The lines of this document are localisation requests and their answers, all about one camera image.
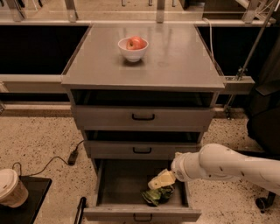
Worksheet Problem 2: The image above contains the green jalapeno chip bag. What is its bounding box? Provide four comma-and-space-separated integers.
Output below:
141, 185, 174, 207

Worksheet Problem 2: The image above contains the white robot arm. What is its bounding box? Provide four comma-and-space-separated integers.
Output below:
148, 143, 280, 195

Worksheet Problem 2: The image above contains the bottom grey drawer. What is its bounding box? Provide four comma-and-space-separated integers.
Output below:
84, 159, 201, 224

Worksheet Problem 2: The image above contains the grey drawer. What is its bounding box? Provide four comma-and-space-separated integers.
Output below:
71, 89, 214, 132
84, 159, 201, 224
84, 130, 202, 160

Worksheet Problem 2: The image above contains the grey drawer cabinet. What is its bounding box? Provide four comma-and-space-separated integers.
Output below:
60, 22, 227, 176

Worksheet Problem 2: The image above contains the middle grey drawer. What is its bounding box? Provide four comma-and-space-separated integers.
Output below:
84, 130, 202, 160

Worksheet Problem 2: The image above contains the top grey drawer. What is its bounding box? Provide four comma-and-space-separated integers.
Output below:
71, 89, 214, 132

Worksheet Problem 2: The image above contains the black office chair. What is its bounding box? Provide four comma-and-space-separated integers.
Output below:
247, 40, 280, 211

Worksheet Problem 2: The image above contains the white ceramic bowl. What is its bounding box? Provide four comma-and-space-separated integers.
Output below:
118, 37, 149, 62

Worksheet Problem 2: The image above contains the black side table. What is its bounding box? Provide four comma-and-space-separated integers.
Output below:
0, 176, 53, 224

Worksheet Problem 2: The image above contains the red apple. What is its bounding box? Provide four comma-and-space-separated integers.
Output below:
126, 36, 146, 50

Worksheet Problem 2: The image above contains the paper coffee cup with lid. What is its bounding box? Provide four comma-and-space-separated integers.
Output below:
0, 169, 29, 208

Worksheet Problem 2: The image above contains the black handle bar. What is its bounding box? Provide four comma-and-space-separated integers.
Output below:
73, 197, 87, 224

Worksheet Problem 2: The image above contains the black power adapter with cable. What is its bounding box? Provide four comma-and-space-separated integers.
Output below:
11, 139, 85, 177

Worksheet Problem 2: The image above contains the white cable on counter edge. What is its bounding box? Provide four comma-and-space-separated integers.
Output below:
202, 17, 217, 66

